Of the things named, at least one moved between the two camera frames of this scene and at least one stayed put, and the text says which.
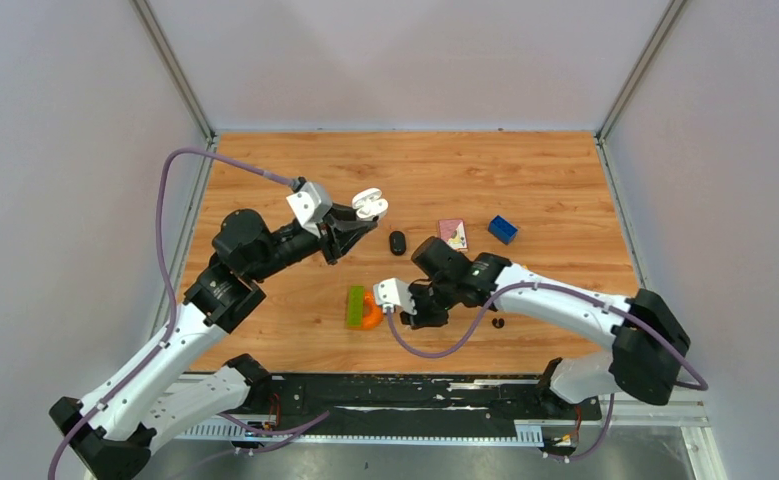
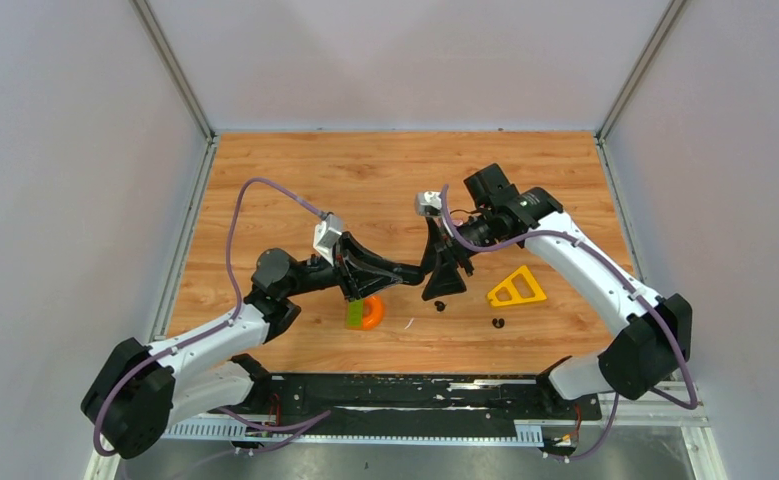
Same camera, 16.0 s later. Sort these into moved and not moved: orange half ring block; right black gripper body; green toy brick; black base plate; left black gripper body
Moved: left black gripper body; right black gripper body
Not moved: orange half ring block; green toy brick; black base plate
